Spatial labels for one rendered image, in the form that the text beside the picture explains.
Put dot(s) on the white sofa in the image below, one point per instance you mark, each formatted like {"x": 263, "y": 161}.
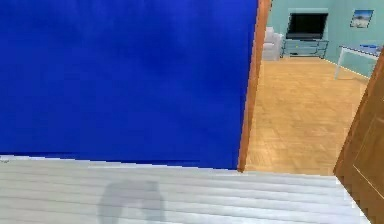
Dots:
{"x": 271, "y": 46}

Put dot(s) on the grey glass television stand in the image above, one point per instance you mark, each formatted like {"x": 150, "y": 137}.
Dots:
{"x": 305, "y": 48}

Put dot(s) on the black television set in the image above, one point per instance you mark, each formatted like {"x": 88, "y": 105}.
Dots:
{"x": 306, "y": 26}

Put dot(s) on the white table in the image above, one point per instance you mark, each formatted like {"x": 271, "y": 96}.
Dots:
{"x": 358, "y": 53}

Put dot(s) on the brown wooden room door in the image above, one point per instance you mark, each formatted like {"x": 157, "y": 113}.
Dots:
{"x": 366, "y": 156}

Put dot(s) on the blue flat thing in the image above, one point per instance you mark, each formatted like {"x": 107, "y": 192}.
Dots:
{"x": 369, "y": 46}

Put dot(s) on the framed beach picture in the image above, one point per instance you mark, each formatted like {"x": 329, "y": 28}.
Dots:
{"x": 361, "y": 18}

